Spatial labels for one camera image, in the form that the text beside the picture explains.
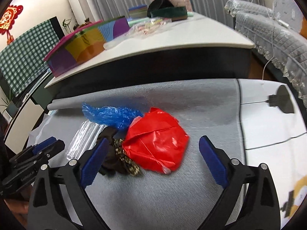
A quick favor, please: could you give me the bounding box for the white charging cable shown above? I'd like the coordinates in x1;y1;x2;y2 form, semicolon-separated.
261;2;291;81

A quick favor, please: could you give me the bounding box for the colourful storage box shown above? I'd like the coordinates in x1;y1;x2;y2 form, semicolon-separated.
44;16;130;77

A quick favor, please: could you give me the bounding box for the stack of coloured bowls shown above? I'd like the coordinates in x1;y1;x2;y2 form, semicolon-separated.
128;4;148;19

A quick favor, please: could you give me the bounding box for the person's left hand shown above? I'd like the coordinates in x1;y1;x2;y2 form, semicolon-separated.
4;185;33;228

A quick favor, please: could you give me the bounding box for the red plastic bag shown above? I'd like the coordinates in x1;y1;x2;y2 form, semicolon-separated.
122;107;189;174

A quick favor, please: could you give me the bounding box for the blue plastic bag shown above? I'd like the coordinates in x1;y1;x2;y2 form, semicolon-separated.
82;102;143;131

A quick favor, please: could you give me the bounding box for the clear plastic bag on table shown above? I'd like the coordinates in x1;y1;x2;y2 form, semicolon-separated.
104;17;172;50

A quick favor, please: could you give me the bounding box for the dark leopard print cloth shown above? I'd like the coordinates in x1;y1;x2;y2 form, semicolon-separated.
96;126;141;177

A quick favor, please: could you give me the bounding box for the grey quilted sofa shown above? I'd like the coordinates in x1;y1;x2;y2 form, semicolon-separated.
224;0;306;105

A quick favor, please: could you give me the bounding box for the tv cabinet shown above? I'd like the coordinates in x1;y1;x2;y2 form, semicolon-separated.
4;72;54;154

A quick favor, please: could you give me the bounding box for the green checkered cloth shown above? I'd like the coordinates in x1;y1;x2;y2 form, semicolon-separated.
1;19;59;96

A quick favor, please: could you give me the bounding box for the dark green round basket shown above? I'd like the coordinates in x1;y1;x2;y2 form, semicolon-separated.
147;0;188;22

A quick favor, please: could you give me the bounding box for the white coffee table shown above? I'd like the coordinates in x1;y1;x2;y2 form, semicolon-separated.
46;13;254;98

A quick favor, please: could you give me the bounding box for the white printed table cloth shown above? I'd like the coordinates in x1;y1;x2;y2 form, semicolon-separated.
239;80;306;227

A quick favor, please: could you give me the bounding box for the clear plastic wrapper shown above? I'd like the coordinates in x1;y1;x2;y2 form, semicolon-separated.
66;120;107;160

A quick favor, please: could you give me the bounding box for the red chinese knot decoration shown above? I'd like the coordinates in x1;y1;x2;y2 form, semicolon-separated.
0;5;23;45

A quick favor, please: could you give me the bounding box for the white air conditioner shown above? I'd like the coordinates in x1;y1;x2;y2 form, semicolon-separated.
68;0;100;24

